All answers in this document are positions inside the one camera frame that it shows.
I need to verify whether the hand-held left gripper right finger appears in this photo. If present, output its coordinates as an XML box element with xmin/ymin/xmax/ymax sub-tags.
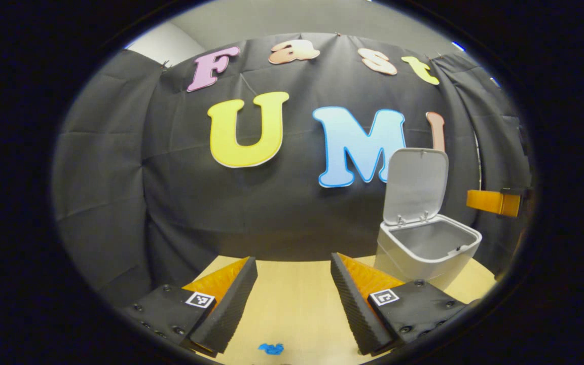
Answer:
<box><xmin>331</xmin><ymin>252</ymin><xmax>470</xmax><ymax>356</ymax></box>

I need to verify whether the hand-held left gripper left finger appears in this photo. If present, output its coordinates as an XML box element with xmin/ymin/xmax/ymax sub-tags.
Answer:
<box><xmin>120</xmin><ymin>256</ymin><xmax>259</xmax><ymax>358</ymax></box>

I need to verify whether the white desktop garbage bin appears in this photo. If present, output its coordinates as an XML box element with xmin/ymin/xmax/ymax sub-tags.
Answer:
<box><xmin>373</xmin><ymin>148</ymin><xmax>483</xmax><ymax>292</ymax></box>

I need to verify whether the wooden desktop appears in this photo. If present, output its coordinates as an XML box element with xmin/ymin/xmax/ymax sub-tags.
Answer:
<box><xmin>191</xmin><ymin>253</ymin><xmax>498</xmax><ymax>365</ymax></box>

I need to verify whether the black backdrop cloth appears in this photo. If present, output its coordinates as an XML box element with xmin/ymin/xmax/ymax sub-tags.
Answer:
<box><xmin>51</xmin><ymin>31</ymin><xmax>533</xmax><ymax>310</ymax></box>

